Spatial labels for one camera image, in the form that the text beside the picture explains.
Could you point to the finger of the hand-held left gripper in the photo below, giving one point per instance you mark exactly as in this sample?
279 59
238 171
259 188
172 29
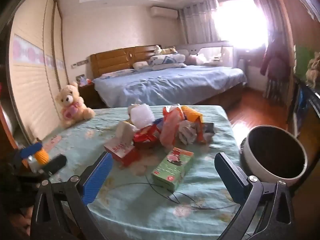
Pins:
30 150
56 163

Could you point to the grey curtain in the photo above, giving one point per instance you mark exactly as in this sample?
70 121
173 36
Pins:
265 10
197 22

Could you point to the yellow plush toy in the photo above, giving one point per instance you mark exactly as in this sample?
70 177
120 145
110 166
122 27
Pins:
170 50

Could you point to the orange grey packet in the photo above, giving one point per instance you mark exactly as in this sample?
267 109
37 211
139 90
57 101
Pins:
205 132

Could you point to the orange plastic bag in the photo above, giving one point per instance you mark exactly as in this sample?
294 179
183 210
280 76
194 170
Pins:
170 127

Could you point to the white plush toy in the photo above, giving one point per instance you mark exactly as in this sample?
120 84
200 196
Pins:
158 49

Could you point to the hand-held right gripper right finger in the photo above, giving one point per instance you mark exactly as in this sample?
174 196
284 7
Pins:
231 177

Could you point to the photo frame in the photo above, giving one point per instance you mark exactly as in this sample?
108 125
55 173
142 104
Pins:
81 80

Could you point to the dark red coat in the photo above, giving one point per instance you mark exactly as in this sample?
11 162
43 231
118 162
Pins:
275 60

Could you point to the white fluffy packet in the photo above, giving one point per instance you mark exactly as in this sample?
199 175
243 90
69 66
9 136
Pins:
141 115

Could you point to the bed with blue cover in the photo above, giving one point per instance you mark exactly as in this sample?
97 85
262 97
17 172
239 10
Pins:
162 85

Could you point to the blue packet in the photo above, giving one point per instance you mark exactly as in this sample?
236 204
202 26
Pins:
158 122

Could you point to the wooden headboard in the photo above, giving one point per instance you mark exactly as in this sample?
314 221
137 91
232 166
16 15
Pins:
112 60

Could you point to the wall switch panel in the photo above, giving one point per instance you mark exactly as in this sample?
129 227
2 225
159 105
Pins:
80 64

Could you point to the flat blue pillow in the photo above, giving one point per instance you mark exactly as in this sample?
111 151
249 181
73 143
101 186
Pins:
117 73

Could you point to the red snack bag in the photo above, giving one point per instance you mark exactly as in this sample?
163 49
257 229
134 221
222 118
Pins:
146 136

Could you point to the floral teal bed sheet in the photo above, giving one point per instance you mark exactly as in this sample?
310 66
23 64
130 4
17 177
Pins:
140 205

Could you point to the flat patterned pillow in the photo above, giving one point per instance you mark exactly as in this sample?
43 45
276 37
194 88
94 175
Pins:
170 67

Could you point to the black glass-top dresser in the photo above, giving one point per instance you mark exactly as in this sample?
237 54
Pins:
310 100

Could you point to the silver wrapper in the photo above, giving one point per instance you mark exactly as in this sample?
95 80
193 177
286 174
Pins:
187 132

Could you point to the grey bed guard rail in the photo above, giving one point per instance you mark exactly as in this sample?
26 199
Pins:
212 48

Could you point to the red tissue box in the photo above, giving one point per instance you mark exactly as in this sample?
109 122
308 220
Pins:
120 152

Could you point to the white air conditioner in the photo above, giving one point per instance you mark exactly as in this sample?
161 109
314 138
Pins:
163 12

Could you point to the bright window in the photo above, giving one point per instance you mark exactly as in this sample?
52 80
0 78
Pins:
240 22

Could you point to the green cardboard box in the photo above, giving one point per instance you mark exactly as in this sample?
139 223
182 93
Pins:
172 170

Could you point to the white louvered wardrobe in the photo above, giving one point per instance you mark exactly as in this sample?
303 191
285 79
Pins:
32 80

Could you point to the yellow knitted cylinder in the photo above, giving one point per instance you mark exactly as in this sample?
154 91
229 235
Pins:
42 156

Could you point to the cream teddy bear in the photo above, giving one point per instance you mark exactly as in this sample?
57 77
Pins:
72 105

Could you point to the small white pillow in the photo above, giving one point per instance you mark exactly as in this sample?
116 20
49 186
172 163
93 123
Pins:
141 65

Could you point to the pink cushion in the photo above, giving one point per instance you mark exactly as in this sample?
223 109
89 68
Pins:
196 60

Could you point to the patterned blue white pillow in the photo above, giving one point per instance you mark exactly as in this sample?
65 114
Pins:
167 59

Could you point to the pink paper card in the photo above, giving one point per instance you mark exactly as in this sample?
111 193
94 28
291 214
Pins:
51 140

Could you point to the wooden nightstand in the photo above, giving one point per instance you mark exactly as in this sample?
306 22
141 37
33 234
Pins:
88 95

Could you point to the brown plush toy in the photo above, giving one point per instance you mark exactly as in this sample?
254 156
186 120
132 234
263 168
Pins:
313 70

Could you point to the orange yellow packet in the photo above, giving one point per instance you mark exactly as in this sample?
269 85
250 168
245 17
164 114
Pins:
192 115

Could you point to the white round waste bin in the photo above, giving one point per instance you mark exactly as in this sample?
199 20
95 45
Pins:
275 152

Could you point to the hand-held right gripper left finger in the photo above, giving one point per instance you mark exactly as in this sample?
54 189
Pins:
96 177

